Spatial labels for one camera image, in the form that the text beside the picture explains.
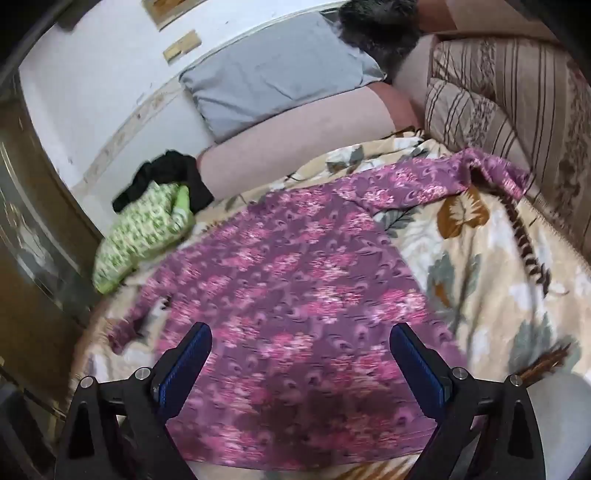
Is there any grey pillow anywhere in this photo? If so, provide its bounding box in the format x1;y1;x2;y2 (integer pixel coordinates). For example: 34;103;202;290
179;11;387;143

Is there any wall picture frame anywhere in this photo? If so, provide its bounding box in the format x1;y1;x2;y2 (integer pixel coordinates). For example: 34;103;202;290
141;0;200;32

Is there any purple floral garment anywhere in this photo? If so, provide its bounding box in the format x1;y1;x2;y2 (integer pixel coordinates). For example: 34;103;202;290
112;148;530;468

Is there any green patterned garment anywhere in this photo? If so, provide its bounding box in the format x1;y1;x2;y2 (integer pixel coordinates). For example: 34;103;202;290
92;181;195;293

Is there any dark fuzzy cloth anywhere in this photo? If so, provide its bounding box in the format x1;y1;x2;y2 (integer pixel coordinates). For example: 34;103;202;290
338;0;424;85

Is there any pink bolster cushion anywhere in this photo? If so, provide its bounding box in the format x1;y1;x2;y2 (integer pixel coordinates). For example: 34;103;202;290
198;82;422;200

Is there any small wall plaque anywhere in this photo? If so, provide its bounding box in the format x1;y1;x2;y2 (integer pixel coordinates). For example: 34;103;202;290
163;30;201;64

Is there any black garment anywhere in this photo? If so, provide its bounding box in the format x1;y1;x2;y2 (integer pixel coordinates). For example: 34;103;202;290
112;150;215;215

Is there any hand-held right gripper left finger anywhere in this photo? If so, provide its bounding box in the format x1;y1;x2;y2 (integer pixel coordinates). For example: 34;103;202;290
54;322;213;480

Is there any wooden cabinet with glass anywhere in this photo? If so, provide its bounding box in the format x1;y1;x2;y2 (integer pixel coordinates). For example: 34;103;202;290
0;74;105;430

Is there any striped beige sofa backrest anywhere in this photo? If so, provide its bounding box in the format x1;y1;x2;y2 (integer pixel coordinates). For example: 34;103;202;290
430;37;591;291

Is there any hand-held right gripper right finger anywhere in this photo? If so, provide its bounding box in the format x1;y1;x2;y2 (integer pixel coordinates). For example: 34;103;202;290
389;322;546;480

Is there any leaf print blanket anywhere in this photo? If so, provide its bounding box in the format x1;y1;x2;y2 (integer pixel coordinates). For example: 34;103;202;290
69;128;583;480

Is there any striped beige cushion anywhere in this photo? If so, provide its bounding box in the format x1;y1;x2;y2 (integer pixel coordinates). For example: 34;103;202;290
424;78;531;172

